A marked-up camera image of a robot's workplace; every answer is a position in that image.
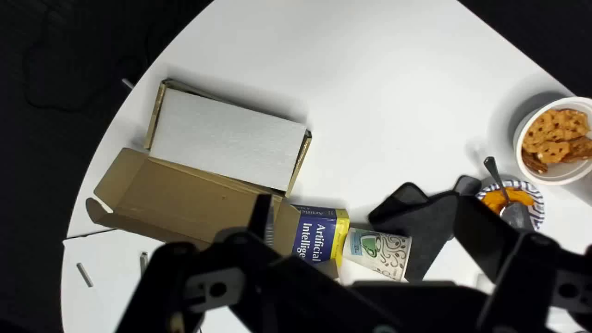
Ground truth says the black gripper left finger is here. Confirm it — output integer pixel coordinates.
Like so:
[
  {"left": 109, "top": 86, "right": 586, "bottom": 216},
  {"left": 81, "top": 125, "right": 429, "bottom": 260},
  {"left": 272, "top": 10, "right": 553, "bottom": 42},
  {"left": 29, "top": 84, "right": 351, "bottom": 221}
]
[{"left": 115, "top": 191, "right": 292, "bottom": 333}]

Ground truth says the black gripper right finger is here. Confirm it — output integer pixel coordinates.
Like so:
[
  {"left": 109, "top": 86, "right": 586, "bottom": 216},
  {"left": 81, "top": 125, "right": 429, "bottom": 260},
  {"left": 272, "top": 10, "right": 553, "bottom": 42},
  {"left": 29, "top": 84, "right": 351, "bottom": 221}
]
[{"left": 453, "top": 193, "right": 592, "bottom": 333}]

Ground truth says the dark grey towel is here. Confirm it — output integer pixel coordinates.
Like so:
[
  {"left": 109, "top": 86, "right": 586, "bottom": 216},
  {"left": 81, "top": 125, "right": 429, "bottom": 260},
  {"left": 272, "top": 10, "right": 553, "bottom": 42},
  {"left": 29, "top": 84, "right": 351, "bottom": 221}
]
[{"left": 368, "top": 173, "right": 496, "bottom": 282}]

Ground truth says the small patterned bowl orange food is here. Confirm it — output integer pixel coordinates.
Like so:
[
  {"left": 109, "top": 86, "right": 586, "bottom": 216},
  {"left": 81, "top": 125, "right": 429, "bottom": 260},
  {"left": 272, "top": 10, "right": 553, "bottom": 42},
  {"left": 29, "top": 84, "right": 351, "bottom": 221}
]
[{"left": 475, "top": 175, "right": 547, "bottom": 230}]

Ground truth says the open cardboard box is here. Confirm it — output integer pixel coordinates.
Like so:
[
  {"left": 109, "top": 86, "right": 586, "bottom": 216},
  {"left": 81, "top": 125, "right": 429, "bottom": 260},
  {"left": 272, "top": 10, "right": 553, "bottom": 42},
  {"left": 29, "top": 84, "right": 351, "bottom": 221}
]
[{"left": 85, "top": 77, "right": 314, "bottom": 256}]

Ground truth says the metal spoon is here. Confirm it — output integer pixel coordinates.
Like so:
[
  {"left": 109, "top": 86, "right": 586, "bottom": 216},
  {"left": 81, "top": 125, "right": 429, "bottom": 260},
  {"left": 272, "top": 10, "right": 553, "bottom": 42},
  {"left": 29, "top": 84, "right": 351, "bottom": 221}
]
[{"left": 481, "top": 154, "right": 533, "bottom": 228}]

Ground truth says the white bowl of pretzels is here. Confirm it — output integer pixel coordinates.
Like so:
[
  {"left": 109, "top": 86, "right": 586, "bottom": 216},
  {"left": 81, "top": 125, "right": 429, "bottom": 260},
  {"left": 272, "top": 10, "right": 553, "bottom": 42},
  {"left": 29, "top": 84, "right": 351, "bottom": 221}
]
[{"left": 512, "top": 95, "right": 592, "bottom": 186}]

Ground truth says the white foam sheet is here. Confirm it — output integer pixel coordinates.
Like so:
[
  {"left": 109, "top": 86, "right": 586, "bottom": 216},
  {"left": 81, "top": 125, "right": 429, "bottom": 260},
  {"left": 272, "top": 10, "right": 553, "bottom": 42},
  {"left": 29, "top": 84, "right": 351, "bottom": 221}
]
[{"left": 148, "top": 86, "right": 309, "bottom": 191}]

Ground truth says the white printed cup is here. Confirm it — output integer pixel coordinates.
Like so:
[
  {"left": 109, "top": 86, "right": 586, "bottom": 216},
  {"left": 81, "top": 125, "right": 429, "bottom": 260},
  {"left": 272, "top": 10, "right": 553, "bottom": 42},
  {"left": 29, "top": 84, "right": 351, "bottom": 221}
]
[{"left": 342, "top": 225, "right": 414, "bottom": 282}]

